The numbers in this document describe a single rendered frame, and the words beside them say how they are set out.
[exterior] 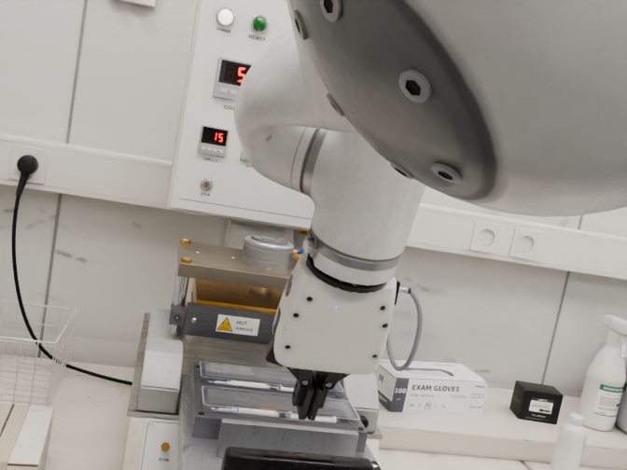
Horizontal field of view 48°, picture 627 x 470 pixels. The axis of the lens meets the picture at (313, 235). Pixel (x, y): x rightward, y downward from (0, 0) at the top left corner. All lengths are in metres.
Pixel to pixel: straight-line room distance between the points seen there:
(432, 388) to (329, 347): 0.89
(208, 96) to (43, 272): 0.60
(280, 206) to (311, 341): 0.62
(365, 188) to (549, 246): 1.23
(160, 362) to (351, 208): 0.48
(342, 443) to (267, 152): 0.36
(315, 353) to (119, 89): 1.01
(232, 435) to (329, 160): 0.34
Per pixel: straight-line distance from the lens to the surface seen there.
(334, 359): 0.66
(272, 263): 1.08
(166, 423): 0.97
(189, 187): 1.22
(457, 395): 1.57
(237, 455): 0.71
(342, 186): 0.56
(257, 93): 0.49
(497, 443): 1.52
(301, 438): 0.79
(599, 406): 1.72
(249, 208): 1.23
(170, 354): 0.98
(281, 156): 0.57
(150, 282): 1.60
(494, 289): 1.77
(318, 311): 0.62
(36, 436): 1.10
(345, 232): 0.57
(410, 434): 1.44
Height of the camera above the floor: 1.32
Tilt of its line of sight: 8 degrees down
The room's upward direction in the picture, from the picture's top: 10 degrees clockwise
